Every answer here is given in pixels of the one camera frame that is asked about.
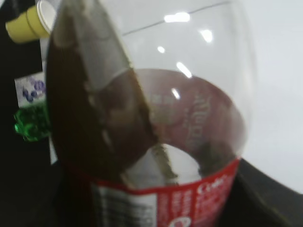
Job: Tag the yellow paper cup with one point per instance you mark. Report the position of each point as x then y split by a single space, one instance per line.
33 24

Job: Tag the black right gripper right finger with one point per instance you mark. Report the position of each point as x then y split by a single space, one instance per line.
257 200

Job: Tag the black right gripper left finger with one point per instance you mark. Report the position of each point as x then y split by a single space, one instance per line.
75 205

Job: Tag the green sprite bottle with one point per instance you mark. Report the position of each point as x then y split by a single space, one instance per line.
32 122

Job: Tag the white blueberry milk carton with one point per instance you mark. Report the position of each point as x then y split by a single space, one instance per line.
32 89

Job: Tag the cola bottle with red label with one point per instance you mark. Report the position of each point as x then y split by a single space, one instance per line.
157 95

